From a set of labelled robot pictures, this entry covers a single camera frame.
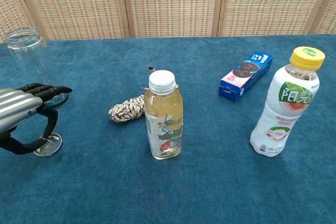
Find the blue cookie box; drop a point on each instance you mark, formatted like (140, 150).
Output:
(241, 82)

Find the white bottle yellow cap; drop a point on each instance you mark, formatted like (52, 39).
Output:
(283, 108)

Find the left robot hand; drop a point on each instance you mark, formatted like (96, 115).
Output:
(18, 108)

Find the clear glass jar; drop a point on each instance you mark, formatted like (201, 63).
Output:
(26, 58)

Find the blue table cloth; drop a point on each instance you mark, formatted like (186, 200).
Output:
(105, 182)

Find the woven bamboo folding screen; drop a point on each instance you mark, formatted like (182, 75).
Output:
(170, 3)

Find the tea bottle white cap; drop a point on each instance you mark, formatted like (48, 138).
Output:
(162, 108)

